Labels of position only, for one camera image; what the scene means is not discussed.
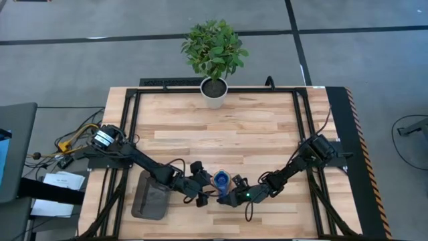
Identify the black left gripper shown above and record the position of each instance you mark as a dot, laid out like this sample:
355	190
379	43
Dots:
192	185

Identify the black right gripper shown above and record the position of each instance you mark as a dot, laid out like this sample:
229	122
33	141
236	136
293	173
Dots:
255	194

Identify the red plastic measuring cup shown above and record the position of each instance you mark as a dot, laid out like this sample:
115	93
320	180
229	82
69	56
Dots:
230	176

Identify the small dark blue measuring cup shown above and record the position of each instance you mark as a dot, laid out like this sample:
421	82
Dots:
221	180

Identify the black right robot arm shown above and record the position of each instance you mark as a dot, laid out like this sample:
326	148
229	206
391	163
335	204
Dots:
301	164

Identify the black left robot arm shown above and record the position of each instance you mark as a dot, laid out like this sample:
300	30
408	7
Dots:
143	160

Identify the grey mesh basket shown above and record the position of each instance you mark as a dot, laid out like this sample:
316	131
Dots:
148	204

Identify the black floor grate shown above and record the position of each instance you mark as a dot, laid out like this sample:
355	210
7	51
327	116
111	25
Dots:
167	82

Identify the black mat with hazard stripe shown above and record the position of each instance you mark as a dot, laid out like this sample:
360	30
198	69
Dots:
368	201

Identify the white paper sheet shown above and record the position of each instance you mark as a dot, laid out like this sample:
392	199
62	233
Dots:
65	180
50	209

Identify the white label sticker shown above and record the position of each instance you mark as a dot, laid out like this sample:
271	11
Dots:
318	87

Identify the green plant in white pot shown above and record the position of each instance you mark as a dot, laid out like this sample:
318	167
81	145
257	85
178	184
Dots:
214	50

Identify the small black power box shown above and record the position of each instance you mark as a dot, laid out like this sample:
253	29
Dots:
65	162

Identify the black bar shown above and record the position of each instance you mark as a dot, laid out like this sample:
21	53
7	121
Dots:
50	192

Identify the grey desk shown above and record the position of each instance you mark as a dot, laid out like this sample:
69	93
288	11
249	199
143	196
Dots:
16	150

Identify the grey chair base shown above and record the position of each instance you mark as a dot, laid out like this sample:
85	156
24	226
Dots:
414	129

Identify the blue panel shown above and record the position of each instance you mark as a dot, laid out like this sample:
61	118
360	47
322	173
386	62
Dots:
3	157

